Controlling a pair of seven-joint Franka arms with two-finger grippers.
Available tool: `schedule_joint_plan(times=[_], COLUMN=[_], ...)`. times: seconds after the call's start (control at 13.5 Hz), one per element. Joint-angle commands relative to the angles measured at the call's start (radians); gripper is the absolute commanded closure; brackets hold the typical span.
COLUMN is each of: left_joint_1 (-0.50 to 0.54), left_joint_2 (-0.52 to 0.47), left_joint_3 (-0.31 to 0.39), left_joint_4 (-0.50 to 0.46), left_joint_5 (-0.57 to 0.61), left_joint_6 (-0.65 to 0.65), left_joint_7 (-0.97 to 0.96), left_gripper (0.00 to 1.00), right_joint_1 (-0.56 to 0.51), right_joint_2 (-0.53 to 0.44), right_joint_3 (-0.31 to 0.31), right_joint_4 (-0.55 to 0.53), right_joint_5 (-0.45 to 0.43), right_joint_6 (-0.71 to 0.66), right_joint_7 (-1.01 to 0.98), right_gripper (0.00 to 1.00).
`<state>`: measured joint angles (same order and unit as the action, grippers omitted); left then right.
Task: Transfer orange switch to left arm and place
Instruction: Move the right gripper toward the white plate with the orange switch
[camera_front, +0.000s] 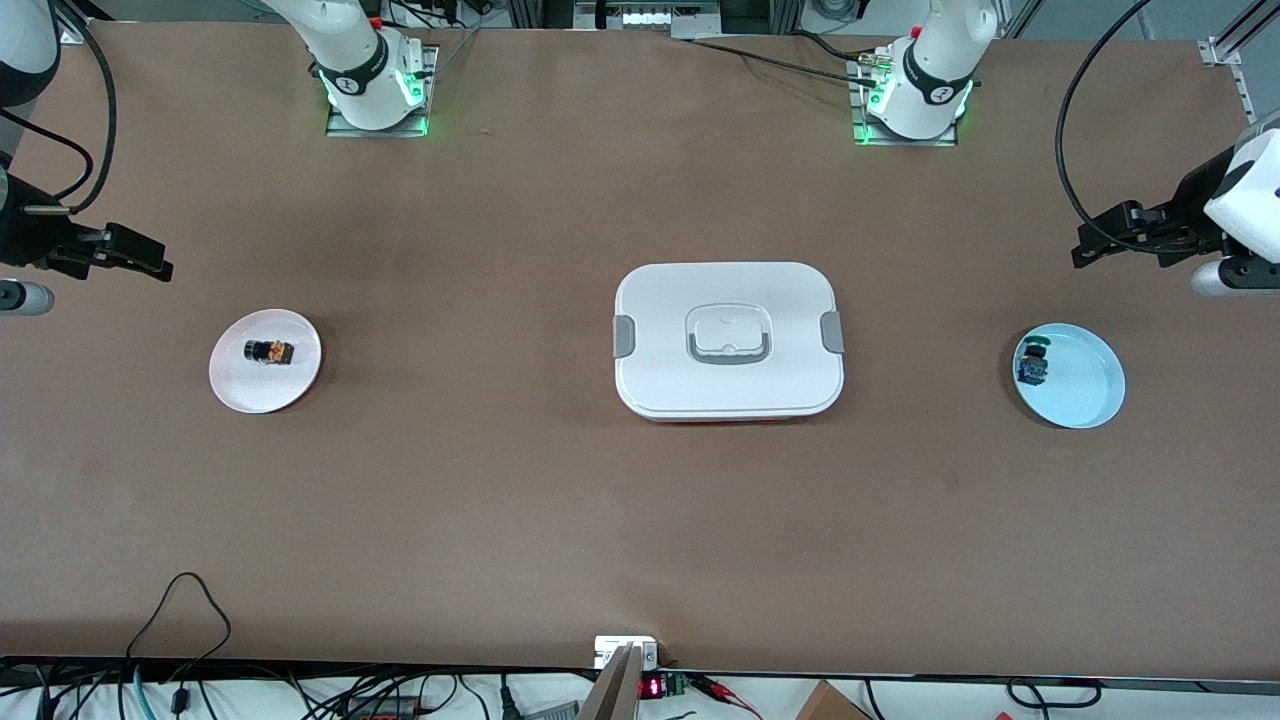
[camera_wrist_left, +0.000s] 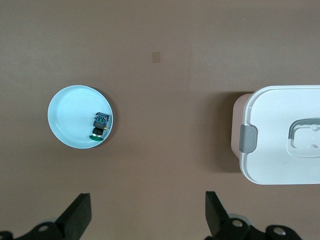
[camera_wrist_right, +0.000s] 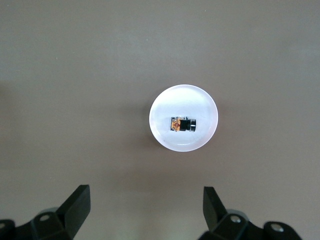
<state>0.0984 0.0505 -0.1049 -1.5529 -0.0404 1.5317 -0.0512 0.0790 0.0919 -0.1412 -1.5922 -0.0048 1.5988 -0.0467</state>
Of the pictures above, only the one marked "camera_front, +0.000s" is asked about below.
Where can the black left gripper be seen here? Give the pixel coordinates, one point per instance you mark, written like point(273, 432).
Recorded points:
point(1187, 218)

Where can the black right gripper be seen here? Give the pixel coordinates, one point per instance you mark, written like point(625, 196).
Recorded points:
point(28, 240)

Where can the orange and black switch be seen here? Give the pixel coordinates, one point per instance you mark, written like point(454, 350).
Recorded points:
point(270, 353)

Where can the white lidded box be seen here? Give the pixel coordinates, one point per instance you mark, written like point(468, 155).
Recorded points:
point(660, 380)

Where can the brown cardboard box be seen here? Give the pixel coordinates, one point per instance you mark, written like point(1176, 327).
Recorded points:
point(830, 705)

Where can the light blue round plate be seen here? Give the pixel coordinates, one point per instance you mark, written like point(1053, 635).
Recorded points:
point(1085, 385)

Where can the pink round plate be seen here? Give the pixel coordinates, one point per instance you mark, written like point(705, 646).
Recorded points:
point(250, 385)

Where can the white power strip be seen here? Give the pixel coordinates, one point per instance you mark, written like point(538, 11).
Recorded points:
point(650, 15)

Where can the red clip leads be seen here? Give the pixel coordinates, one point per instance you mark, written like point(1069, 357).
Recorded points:
point(730, 695)

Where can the red digit display module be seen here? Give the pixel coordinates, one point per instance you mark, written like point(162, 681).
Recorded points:
point(651, 688)

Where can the grey slanted beam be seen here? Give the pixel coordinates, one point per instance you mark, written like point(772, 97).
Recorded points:
point(615, 690)

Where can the aluminium profile rail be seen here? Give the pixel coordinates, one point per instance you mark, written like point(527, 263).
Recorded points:
point(72, 22)
point(1240, 90)

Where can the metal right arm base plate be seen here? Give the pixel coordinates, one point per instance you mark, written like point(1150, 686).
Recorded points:
point(345, 128)

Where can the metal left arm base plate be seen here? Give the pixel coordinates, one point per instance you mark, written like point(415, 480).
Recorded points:
point(865, 138)

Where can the white metal bracket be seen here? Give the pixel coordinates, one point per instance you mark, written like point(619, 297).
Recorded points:
point(612, 645)

